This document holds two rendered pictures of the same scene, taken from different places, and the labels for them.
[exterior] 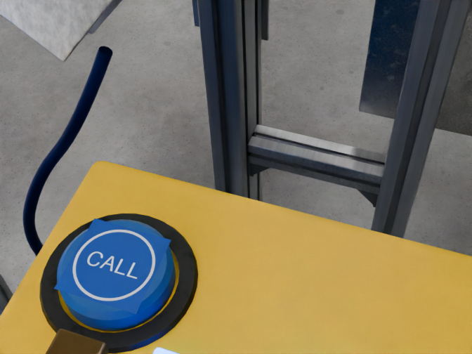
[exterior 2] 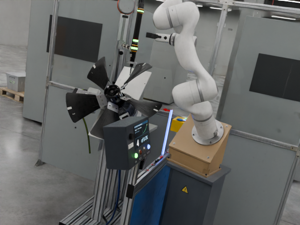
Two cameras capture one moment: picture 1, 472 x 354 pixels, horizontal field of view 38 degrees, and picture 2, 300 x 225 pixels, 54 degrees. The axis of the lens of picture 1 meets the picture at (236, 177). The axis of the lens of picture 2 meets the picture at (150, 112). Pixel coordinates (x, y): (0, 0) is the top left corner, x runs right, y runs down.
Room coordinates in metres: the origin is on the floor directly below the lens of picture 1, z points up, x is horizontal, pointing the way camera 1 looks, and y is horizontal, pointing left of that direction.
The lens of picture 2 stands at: (0.45, 2.22, 1.61)
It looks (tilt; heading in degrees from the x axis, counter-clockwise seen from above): 13 degrees down; 267
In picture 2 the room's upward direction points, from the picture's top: 11 degrees clockwise
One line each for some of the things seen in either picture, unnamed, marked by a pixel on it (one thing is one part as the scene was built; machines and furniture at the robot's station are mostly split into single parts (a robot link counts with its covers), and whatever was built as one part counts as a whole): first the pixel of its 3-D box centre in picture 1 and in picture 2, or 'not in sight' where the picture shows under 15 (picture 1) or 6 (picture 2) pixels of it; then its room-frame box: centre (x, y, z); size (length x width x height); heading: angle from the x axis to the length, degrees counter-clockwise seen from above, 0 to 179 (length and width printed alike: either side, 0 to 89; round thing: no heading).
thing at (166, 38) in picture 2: not in sight; (165, 38); (0.36, 0.22, 1.65); 0.11 x 0.10 x 0.07; 158
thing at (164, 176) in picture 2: not in sight; (148, 212); (0.25, 0.37, 0.45); 0.82 x 0.02 x 0.66; 68
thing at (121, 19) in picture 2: not in sight; (110, 110); (0.72, -0.56, 0.90); 0.08 x 0.06 x 1.80; 13
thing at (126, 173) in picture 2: not in sight; (127, 166); (0.45, -0.41, 0.42); 0.04 x 0.04 x 0.83; 68
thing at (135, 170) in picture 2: not in sight; (135, 166); (0.41, 0.77, 0.96); 0.03 x 0.03 x 0.20; 68
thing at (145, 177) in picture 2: not in sight; (158, 164); (0.25, 0.37, 0.82); 0.90 x 0.04 x 0.08; 68
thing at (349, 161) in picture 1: (317, 159); not in sight; (0.59, -0.11, 0.56); 0.19 x 0.04 x 0.04; 68
